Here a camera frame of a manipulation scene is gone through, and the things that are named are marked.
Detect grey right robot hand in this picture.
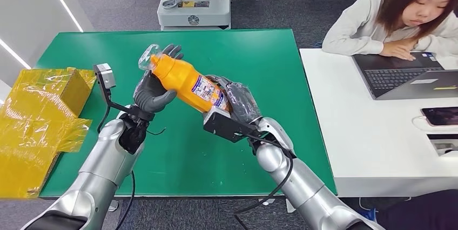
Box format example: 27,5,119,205
205,75,264,126

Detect orange plastic bottle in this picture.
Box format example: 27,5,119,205
138,44,233,114

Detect white phone cable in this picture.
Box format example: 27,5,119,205
411,115,432,133

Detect person's leg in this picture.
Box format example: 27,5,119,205
375,190,458,230

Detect black smartphone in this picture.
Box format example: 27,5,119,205
420,106,458,127

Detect person's hand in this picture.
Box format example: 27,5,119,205
379,39,418,61

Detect person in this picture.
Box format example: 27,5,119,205
322,0,458,61

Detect yellow film-wrapped cardboard box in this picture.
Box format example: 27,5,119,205
0,67,98,199

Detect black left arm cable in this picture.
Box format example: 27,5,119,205
96,102,137,230

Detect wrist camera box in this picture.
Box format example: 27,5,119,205
203,108,268,144
93,63,134,112

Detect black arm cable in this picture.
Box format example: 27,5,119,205
96,102,137,230
233,133,295,230

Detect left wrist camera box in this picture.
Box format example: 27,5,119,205
93,63,134,112

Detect dark grey laptop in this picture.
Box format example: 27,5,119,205
352,51,458,101

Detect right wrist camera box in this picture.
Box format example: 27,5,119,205
203,108,268,144

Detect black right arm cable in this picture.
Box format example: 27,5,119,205
233,133,295,230

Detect white desktop device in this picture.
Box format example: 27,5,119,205
426,133,458,158

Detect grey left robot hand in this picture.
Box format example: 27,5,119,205
133,44,185,114

